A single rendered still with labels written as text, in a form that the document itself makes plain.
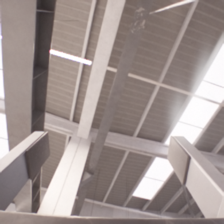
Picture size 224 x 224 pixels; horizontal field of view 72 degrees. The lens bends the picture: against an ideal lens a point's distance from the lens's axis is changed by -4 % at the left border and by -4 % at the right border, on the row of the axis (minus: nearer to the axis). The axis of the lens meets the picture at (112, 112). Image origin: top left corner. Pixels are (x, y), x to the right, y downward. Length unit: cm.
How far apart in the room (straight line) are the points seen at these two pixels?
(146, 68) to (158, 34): 149
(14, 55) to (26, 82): 39
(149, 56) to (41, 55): 544
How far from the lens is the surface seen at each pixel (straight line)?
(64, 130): 843
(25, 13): 240
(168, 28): 765
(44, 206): 565
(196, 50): 830
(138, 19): 414
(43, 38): 297
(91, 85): 621
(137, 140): 926
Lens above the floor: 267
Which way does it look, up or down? 60 degrees up
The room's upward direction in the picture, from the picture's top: 9 degrees clockwise
